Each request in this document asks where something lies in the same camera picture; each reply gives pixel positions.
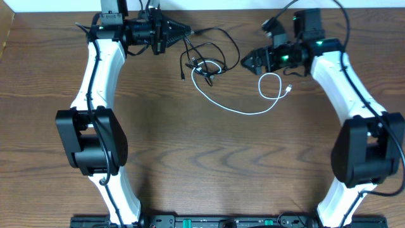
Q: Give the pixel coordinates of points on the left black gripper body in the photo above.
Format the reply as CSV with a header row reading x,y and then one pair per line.
x,y
157,33

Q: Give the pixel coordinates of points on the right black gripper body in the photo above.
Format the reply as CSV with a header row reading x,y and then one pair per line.
x,y
283,57

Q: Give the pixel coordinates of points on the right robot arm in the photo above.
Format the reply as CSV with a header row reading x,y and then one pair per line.
x,y
369,145

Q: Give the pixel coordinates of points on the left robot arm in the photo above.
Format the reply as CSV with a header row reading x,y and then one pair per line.
x,y
92,137

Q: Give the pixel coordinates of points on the wooden panel at left edge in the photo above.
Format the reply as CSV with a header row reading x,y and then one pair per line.
x,y
7,16

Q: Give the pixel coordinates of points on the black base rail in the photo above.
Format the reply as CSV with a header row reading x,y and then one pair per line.
x,y
171,221

